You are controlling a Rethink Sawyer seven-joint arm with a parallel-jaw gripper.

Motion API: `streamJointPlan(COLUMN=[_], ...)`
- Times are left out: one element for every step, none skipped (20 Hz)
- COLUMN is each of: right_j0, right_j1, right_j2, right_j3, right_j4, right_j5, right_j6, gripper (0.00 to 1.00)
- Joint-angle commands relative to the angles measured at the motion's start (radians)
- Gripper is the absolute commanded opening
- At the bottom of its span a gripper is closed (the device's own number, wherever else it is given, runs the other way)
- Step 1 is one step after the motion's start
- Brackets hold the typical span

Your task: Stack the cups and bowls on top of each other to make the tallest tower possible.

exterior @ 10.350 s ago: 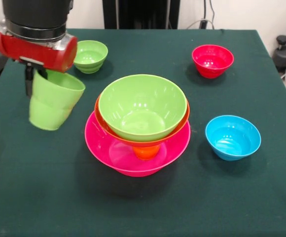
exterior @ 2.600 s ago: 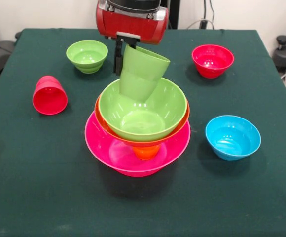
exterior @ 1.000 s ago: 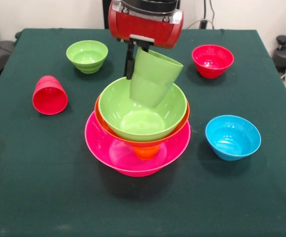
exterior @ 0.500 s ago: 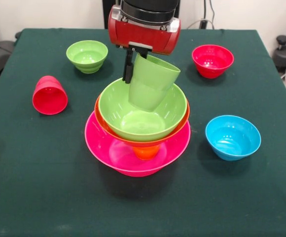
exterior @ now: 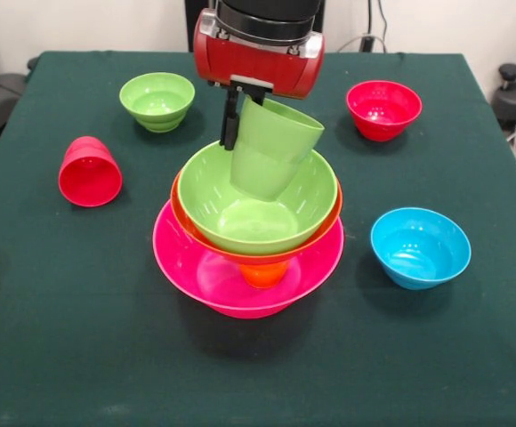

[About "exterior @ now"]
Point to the red cup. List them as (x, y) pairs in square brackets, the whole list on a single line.
[(90, 180)]

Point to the green cup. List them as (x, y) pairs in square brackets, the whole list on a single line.
[(271, 151)]

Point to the small red bowl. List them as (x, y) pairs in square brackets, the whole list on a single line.
[(382, 109)]

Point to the large green bowl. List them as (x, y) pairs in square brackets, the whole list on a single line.
[(213, 204)]

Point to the black office chair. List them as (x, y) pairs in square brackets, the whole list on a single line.
[(0, 95)]

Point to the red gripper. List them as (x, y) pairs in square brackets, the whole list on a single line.
[(253, 66)]

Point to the large orange bowl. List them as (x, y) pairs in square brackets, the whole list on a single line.
[(184, 218)]

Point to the orange cup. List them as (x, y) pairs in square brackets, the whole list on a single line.
[(264, 276)]

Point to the black power plug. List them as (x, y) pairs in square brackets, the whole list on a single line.
[(367, 43)]

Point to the large pink bowl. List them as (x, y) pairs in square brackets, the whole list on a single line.
[(173, 262)]

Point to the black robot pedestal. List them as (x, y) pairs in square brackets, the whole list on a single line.
[(193, 26)]

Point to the small green bowl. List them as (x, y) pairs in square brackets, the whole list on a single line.
[(156, 100)]

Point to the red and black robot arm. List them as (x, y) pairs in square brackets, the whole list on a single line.
[(267, 18)]

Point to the small blue bowl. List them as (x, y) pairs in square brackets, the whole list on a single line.
[(418, 253)]

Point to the dark green tablecloth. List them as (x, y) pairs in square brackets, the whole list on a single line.
[(258, 364)]

